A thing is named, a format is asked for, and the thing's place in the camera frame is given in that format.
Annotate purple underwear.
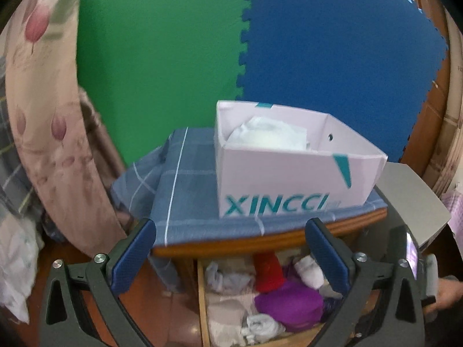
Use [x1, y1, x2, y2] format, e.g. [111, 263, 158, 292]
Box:
[254, 282, 324, 331]

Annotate plaid cloth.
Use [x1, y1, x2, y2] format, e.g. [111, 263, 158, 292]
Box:
[0, 90, 37, 225]

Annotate white underwear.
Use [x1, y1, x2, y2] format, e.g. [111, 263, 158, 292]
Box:
[293, 255, 326, 290]

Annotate blue checked cloth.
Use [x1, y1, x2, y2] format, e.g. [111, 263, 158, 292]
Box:
[110, 127, 387, 291]

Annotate lilac bedsheet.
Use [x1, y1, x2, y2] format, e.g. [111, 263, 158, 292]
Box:
[439, 191, 463, 232]

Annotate green foam mat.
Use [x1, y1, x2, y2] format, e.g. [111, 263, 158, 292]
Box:
[76, 0, 254, 169]

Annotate pink floral pillow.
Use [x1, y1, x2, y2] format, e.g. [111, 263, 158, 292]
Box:
[0, 0, 127, 257]

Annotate white plastic bag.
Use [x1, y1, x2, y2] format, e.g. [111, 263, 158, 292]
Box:
[0, 220, 40, 324]

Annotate beige underwear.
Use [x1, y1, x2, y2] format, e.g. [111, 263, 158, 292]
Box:
[206, 293, 257, 347]

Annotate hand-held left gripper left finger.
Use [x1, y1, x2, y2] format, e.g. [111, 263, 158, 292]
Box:
[38, 218, 157, 347]

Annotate grey printed underwear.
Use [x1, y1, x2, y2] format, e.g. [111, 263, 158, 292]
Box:
[204, 260, 254, 293]

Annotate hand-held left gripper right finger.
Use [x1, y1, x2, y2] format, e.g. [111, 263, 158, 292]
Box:
[305, 217, 425, 347]

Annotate wooden bed frame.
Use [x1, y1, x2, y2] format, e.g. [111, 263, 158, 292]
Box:
[400, 0, 463, 196]

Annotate white cardboard shoe box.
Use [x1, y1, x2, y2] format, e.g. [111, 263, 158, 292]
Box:
[213, 100, 388, 219]

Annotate grey cardboard box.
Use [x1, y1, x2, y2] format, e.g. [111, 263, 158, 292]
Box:
[374, 162, 453, 250]

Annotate wooden nightstand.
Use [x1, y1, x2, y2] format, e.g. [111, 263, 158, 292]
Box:
[152, 184, 389, 297]

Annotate blue foam mat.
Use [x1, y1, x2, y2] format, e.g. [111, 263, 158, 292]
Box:
[237, 0, 449, 163]

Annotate brown satin cloth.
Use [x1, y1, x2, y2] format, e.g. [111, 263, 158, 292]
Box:
[78, 87, 129, 225]

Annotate person's right hand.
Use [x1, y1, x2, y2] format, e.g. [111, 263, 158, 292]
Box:
[423, 276, 463, 313]

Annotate white knitted sock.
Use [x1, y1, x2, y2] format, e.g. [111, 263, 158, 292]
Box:
[240, 314, 286, 346]

